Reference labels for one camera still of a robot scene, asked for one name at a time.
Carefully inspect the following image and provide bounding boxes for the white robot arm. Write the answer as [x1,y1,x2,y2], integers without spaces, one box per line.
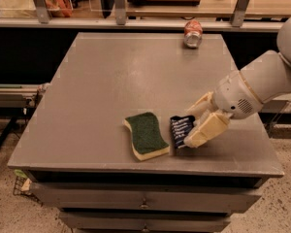
[183,17,291,148]

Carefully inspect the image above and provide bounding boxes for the lower grey drawer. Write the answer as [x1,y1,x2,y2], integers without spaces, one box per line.
[59,212,230,233]

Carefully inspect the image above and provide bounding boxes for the green and yellow sponge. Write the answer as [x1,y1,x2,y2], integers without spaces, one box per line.
[123,112,170,161]

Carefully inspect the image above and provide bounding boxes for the metal shelf rail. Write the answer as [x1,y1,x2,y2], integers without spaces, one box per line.
[0,18,283,33]

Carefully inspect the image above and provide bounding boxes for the red soda can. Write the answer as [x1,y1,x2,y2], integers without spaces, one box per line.
[184,19,203,49]

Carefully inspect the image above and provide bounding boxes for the orange snack bag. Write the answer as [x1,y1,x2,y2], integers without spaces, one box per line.
[45,0,72,17]

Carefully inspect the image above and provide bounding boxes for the small wire basket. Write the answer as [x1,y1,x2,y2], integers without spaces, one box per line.
[13,176,39,202]

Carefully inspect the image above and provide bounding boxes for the grey drawer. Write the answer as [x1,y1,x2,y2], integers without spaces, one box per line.
[30,183,261,214]
[59,212,230,233]

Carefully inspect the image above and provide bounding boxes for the grey conveyor rail left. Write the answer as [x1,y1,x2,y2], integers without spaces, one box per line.
[0,84,39,108]

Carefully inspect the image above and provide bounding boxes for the upper grey drawer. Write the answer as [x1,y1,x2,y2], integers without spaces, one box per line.
[30,183,261,214]

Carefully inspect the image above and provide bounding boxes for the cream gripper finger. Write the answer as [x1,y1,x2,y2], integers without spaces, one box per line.
[186,92,213,117]
[184,111,230,148]

